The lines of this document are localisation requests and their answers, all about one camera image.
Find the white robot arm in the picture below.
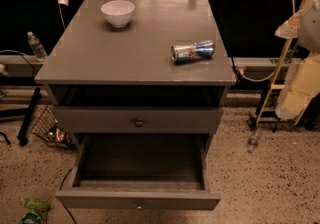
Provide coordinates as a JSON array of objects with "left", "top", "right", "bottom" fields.
[{"left": 275, "top": 0, "right": 320, "bottom": 120}]

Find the grey wooden drawer cabinet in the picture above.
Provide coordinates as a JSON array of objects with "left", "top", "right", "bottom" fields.
[{"left": 34, "top": 0, "right": 237, "bottom": 156}]

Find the upper grey drawer with knob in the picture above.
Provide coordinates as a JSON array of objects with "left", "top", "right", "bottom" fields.
[{"left": 53, "top": 106, "right": 223, "bottom": 134}]

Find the plastic bottle on floor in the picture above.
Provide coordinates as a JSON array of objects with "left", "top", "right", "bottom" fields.
[{"left": 247, "top": 128, "right": 260, "bottom": 153}]

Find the crushed blue silver can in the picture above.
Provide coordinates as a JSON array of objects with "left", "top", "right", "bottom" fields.
[{"left": 171, "top": 40, "right": 215, "bottom": 63}]

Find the white ceramic bowl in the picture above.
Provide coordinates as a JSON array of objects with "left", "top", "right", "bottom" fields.
[{"left": 101, "top": 0, "right": 135, "bottom": 28}]

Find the clear plastic water bottle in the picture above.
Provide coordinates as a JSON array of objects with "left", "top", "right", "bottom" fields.
[{"left": 27, "top": 32, "right": 48, "bottom": 62}]

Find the black tripod leg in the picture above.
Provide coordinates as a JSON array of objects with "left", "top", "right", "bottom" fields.
[{"left": 17, "top": 87, "right": 41, "bottom": 146}]

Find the yellow wooden frame stand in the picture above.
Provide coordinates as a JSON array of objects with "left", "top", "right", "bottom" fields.
[{"left": 251, "top": 0, "right": 308, "bottom": 127}]

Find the black cable behind cabinet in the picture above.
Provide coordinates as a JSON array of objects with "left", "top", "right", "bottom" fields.
[{"left": 199, "top": 0, "right": 242, "bottom": 82}]

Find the black floor cable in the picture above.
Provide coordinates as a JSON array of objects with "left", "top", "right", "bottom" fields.
[{"left": 58, "top": 167, "right": 78, "bottom": 224}]

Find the black wire basket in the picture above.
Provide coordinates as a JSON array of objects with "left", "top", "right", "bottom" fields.
[{"left": 31, "top": 106, "right": 75, "bottom": 149}]

